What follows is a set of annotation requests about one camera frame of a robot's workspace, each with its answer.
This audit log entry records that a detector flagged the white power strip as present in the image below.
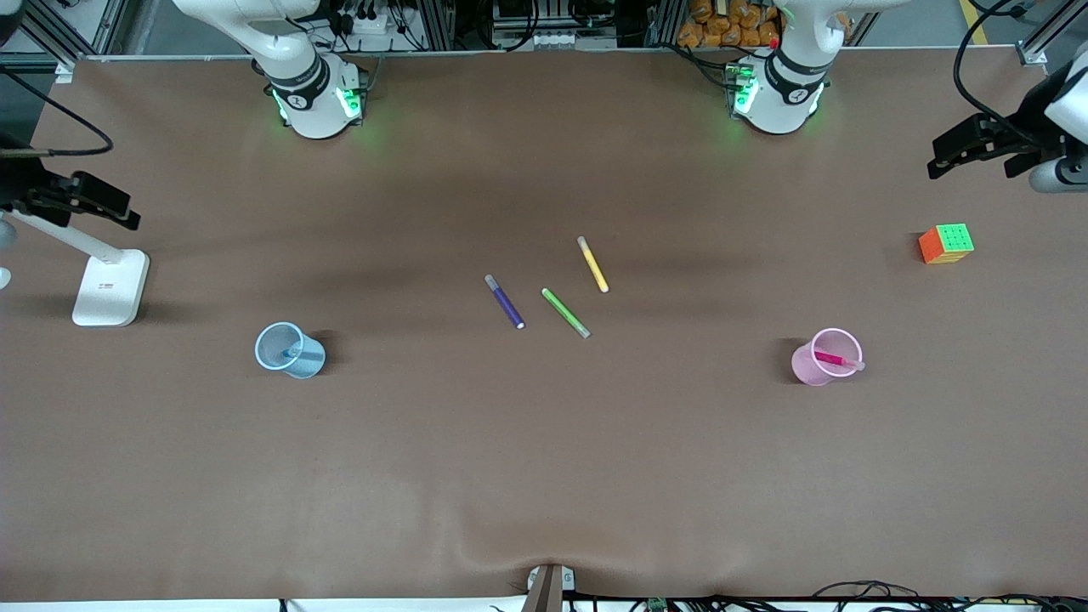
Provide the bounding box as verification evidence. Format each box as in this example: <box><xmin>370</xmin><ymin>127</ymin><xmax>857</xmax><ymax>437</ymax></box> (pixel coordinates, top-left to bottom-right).
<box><xmin>336</xmin><ymin>7</ymin><xmax>407</xmax><ymax>37</ymax></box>

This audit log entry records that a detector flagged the pink plastic cup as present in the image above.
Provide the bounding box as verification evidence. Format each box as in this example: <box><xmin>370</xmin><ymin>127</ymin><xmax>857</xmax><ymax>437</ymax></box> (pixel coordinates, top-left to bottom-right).
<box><xmin>790</xmin><ymin>327</ymin><xmax>864</xmax><ymax>388</ymax></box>

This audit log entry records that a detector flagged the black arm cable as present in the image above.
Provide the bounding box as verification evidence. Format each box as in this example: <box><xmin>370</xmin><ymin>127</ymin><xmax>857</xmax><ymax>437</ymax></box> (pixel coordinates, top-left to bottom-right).
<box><xmin>952</xmin><ymin>0</ymin><xmax>1088</xmax><ymax>141</ymax></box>
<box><xmin>0</xmin><ymin>66</ymin><xmax>115</xmax><ymax>159</ymax></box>

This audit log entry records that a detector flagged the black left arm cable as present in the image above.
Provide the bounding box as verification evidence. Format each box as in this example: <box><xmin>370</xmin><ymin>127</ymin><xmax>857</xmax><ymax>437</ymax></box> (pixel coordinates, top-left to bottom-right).
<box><xmin>952</xmin><ymin>0</ymin><xmax>1088</xmax><ymax>141</ymax></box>

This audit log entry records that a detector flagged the black cable bundle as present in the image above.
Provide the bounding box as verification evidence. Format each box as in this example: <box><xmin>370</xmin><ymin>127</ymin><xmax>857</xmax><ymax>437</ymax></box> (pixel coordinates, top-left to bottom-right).
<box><xmin>812</xmin><ymin>581</ymin><xmax>1088</xmax><ymax>612</ymax></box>

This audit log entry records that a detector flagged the yellow marker pen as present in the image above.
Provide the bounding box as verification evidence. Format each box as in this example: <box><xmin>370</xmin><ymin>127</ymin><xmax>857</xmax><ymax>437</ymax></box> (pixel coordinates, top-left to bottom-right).
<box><xmin>576</xmin><ymin>235</ymin><xmax>610</xmax><ymax>294</ymax></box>

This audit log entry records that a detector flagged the green marker pen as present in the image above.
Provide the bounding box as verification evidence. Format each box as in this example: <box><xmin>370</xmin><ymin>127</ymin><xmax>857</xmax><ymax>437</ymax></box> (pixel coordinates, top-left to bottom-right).
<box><xmin>541</xmin><ymin>287</ymin><xmax>592</xmax><ymax>340</ymax></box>

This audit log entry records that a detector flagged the aluminium frame profile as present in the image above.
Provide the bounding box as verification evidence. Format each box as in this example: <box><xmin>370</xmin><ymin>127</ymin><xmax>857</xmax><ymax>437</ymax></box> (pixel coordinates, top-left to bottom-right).
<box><xmin>0</xmin><ymin>0</ymin><xmax>128</xmax><ymax>83</ymax></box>
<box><xmin>1016</xmin><ymin>0</ymin><xmax>1088</xmax><ymax>65</ymax></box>

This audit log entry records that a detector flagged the multicolour puzzle cube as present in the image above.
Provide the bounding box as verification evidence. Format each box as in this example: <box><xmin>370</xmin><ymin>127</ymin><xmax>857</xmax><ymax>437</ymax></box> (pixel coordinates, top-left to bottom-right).
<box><xmin>918</xmin><ymin>223</ymin><xmax>976</xmax><ymax>265</ymax></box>

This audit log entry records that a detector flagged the light blue plastic cup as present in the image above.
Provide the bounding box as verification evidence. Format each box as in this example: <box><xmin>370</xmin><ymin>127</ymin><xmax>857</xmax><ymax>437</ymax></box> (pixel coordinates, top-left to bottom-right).
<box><xmin>254</xmin><ymin>322</ymin><xmax>327</xmax><ymax>381</ymax></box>

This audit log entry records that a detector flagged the aluminium rack frame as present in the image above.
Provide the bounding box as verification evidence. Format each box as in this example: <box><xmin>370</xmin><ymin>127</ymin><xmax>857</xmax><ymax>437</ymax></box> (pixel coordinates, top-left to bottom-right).
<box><xmin>416</xmin><ymin>0</ymin><xmax>681</xmax><ymax>52</ymax></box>

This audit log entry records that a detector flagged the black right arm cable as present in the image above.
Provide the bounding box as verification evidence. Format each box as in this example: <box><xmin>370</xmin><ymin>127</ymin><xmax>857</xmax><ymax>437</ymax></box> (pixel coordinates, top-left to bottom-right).
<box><xmin>0</xmin><ymin>66</ymin><xmax>115</xmax><ymax>159</ymax></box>

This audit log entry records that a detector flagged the orange packaged goods pile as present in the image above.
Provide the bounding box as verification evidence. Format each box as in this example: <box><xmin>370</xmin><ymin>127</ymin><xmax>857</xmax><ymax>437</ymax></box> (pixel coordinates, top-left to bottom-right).
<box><xmin>677</xmin><ymin>0</ymin><xmax>783</xmax><ymax>49</ymax></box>

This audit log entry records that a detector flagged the purple marker pen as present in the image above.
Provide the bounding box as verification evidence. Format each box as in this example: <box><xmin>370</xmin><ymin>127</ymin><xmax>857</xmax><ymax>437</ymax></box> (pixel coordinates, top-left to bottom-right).
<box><xmin>484</xmin><ymin>274</ymin><xmax>526</xmax><ymax>331</ymax></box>

